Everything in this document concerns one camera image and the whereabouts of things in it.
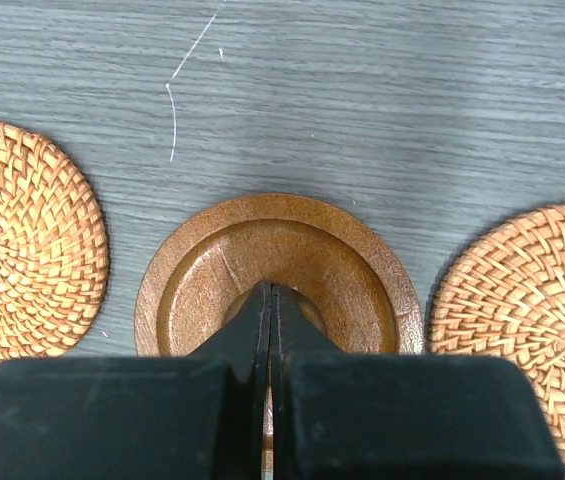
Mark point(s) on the woven rattan coaster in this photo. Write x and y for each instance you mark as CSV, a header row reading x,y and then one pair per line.
x,y
505,296
53,248

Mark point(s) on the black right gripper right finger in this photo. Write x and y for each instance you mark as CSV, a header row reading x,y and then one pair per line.
x,y
339,415

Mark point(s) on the brown wooden coaster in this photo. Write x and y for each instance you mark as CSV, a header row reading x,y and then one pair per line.
x,y
347,282

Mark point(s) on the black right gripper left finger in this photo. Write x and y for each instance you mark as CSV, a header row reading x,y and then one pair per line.
x,y
198,416

